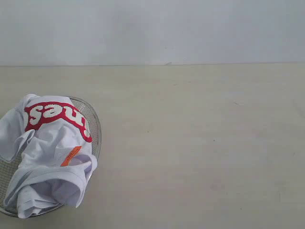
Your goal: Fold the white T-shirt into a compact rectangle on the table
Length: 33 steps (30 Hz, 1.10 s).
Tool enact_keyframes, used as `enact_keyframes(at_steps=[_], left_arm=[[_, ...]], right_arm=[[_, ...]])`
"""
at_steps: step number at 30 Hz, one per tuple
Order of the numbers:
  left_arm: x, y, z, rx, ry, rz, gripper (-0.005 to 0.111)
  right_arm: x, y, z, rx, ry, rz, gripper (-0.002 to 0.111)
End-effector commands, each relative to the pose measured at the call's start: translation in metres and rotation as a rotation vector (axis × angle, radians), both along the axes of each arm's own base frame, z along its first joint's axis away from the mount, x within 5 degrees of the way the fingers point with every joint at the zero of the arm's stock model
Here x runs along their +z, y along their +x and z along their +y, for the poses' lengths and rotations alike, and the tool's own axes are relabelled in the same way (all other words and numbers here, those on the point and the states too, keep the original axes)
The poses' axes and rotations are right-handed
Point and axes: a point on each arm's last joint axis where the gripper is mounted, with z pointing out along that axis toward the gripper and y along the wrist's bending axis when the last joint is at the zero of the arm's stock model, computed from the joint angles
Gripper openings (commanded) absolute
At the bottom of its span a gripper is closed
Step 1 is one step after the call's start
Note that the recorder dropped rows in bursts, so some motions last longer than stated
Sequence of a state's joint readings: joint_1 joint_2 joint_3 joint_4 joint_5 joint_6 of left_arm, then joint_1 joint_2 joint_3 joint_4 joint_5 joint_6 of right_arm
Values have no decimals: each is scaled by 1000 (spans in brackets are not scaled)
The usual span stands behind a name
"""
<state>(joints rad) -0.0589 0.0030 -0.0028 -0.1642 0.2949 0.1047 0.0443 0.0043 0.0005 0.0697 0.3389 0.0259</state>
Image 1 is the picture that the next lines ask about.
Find metal wire mesh basket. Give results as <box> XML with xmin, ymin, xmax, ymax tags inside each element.
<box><xmin>0</xmin><ymin>96</ymin><xmax>102</xmax><ymax>217</ymax></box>

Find white t-shirt red logo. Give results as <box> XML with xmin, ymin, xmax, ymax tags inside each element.
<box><xmin>0</xmin><ymin>94</ymin><xmax>97</xmax><ymax>219</ymax></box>

